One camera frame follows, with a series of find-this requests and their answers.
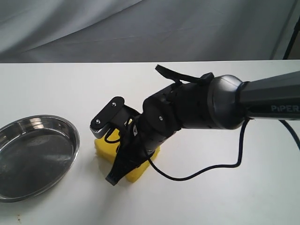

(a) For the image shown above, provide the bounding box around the grey backdrop cloth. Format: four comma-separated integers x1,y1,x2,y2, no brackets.
0,0,300,63

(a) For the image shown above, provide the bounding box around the round stainless steel dish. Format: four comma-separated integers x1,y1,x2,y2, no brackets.
0,115,80,203

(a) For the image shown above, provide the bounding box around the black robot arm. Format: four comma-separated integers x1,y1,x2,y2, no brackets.
104,66,300,185

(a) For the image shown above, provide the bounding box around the black stand pole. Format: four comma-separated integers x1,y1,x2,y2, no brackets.
283,18,300,60

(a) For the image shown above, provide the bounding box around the yellow sponge block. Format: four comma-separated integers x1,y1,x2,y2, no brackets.
94,130,150,183

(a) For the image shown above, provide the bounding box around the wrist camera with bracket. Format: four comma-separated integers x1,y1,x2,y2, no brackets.
90,96,140,139

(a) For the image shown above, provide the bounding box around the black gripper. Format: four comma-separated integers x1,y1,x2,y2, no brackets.
105,115,167,186

